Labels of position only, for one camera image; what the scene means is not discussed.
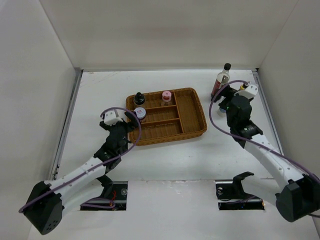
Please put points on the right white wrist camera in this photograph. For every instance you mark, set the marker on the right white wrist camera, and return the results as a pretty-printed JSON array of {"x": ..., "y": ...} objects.
[{"x": 250, "y": 92}]

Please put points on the tall dark sauce bottle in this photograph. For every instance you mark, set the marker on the tall dark sauce bottle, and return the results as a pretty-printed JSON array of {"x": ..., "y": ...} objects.
[{"x": 222, "y": 78}]

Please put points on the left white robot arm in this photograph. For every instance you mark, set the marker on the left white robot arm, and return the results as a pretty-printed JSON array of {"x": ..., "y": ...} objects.
[{"x": 49, "y": 201}]

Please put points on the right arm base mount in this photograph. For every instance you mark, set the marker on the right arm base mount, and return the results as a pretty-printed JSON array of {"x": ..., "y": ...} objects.
[{"x": 232, "y": 197}]

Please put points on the pink cap spice jar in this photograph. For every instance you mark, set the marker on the pink cap spice jar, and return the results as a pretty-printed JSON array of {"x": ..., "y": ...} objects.
[{"x": 166, "y": 98}]

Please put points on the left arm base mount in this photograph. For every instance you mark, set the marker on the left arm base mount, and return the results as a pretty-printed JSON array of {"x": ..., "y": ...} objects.
[{"x": 113, "y": 198}]

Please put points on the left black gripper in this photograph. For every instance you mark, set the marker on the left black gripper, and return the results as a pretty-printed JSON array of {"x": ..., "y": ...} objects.
[{"x": 133, "y": 121}]

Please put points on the white lid spice jar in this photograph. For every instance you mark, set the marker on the white lid spice jar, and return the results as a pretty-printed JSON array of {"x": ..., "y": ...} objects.
[{"x": 141, "y": 114}]

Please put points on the black cap spice bottle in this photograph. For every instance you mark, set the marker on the black cap spice bottle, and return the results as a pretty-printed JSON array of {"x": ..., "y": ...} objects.
[{"x": 139, "y": 100}]

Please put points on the brown wicker divided tray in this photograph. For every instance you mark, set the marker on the brown wicker divided tray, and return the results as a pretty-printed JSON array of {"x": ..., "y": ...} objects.
[{"x": 183, "y": 119}]

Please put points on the white jar silver lid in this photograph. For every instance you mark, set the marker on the white jar silver lid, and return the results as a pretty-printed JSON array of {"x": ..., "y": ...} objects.
[{"x": 221, "y": 112}]

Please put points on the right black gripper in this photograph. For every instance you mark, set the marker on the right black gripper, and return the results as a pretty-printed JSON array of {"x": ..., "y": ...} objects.
[{"x": 229, "y": 93}]

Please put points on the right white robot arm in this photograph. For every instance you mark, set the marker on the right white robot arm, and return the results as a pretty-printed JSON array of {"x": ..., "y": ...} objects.
[{"x": 296, "y": 191}]

